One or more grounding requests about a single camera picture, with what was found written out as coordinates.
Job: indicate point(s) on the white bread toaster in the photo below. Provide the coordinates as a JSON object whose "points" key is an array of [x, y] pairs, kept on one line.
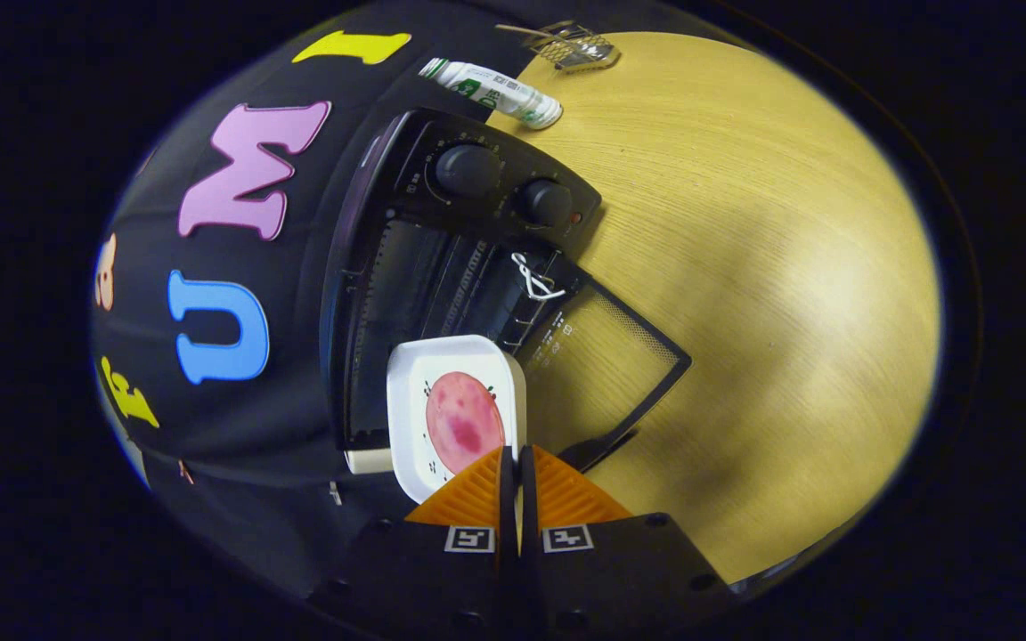
{"points": [[370, 461]]}

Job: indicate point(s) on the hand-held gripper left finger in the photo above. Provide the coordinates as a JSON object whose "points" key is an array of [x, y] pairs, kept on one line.
{"points": [[424, 579]]}

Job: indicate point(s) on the black toaster oven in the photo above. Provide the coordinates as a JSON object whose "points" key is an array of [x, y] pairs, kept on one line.
{"points": [[495, 169]]}

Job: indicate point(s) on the black backdrop cloth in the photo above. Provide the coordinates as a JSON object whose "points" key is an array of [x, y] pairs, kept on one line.
{"points": [[299, 499]]}

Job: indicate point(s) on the white square plate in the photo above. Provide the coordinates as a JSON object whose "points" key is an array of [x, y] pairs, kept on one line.
{"points": [[406, 418]]}

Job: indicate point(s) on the clear glass stick holder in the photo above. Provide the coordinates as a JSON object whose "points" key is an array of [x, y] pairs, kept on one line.
{"points": [[575, 49]]}

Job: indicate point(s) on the pink meat slice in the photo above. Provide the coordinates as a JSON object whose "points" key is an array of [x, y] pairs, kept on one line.
{"points": [[464, 418]]}

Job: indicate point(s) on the white bottle green label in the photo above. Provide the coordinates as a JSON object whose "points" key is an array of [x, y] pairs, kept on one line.
{"points": [[495, 89]]}

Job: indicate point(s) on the small silver clip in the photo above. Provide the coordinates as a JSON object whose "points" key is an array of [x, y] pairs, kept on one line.
{"points": [[335, 492]]}

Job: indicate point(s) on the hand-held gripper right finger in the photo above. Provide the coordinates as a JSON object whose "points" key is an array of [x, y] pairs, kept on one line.
{"points": [[620, 579]]}

